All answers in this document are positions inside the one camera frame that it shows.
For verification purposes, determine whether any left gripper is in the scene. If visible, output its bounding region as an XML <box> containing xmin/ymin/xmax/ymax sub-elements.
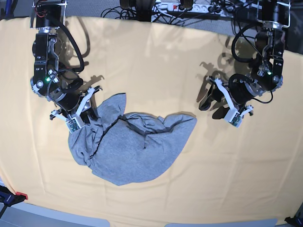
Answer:
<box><xmin>198</xmin><ymin>74</ymin><xmax>254</xmax><ymax>120</ymax></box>

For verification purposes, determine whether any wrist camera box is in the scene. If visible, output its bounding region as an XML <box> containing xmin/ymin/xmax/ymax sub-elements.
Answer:
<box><xmin>224</xmin><ymin>109</ymin><xmax>242</xmax><ymax>128</ymax></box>
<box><xmin>66</xmin><ymin>116</ymin><xmax>85</xmax><ymax>133</ymax></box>

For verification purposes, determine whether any yellow table cloth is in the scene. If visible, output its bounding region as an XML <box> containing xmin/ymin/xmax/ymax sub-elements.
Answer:
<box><xmin>0</xmin><ymin>17</ymin><xmax>303</xmax><ymax>227</ymax></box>

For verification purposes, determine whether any tangle of black cables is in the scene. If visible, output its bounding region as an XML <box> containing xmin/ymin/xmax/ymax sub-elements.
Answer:
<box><xmin>100</xmin><ymin>6</ymin><xmax>138</xmax><ymax>19</ymax></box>

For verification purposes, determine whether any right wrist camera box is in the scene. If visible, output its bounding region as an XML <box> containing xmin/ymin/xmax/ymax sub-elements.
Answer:
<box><xmin>66</xmin><ymin>116</ymin><xmax>85</xmax><ymax>133</ymax></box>

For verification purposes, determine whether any white power strip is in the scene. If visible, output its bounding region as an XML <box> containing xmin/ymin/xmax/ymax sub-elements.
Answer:
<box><xmin>152</xmin><ymin>2</ymin><xmax>232</xmax><ymax>17</ymax></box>

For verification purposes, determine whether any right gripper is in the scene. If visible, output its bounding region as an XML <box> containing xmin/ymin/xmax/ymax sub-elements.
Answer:
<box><xmin>48</xmin><ymin>86</ymin><xmax>102</xmax><ymax>124</ymax></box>

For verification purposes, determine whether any blue clamp with red tip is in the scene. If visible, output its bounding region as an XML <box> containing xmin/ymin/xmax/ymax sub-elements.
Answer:
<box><xmin>0</xmin><ymin>186</ymin><xmax>28</xmax><ymax>217</ymax></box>

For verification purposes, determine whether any blue clamp right corner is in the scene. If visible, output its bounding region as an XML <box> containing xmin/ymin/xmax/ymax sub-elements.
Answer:
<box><xmin>285</xmin><ymin>216</ymin><xmax>303</xmax><ymax>227</ymax></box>

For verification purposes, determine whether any grey t-shirt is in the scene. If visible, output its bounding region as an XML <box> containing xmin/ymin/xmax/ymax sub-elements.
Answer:
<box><xmin>68</xmin><ymin>93</ymin><xmax>197</xmax><ymax>186</ymax></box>

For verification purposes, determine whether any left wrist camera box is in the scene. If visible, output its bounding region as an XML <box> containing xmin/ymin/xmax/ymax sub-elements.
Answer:
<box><xmin>224</xmin><ymin>109</ymin><xmax>242</xmax><ymax>128</ymax></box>

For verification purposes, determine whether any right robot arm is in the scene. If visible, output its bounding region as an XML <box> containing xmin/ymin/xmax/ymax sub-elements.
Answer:
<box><xmin>30</xmin><ymin>0</ymin><xmax>101</xmax><ymax>131</ymax></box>

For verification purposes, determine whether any black robot base post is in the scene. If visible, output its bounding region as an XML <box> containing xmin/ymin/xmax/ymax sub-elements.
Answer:
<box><xmin>135</xmin><ymin>0</ymin><xmax>155</xmax><ymax>22</ymax></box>

